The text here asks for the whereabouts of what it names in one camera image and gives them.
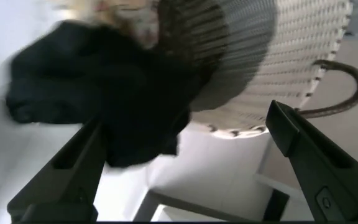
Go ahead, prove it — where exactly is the cream printed garment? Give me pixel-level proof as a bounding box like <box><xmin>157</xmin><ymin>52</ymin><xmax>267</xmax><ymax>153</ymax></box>
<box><xmin>51</xmin><ymin>0</ymin><xmax>161</xmax><ymax>49</ymax></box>

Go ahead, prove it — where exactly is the black t-shirt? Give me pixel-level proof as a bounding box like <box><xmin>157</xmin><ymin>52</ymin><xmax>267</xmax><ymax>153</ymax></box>
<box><xmin>4</xmin><ymin>20</ymin><xmax>204</xmax><ymax>169</ymax></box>

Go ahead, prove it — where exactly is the white laundry basket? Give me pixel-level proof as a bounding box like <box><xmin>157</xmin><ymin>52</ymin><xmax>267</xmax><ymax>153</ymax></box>
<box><xmin>154</xmin><ymin>0</ymin><xmax>358</xmax><ymax>140</ymax></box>

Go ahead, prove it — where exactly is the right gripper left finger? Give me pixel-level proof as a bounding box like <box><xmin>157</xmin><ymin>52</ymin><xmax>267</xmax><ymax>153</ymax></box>
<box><xmin>7</xmin><ymin>116</ymin><xmax>108</xmax><ymax>223</ymax></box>

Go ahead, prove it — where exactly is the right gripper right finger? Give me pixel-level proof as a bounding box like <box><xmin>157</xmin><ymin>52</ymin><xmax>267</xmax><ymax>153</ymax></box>
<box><xmin>265</xmin><ymin>99</ymin><xmax>358</xmax><ymax>222</ymax></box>

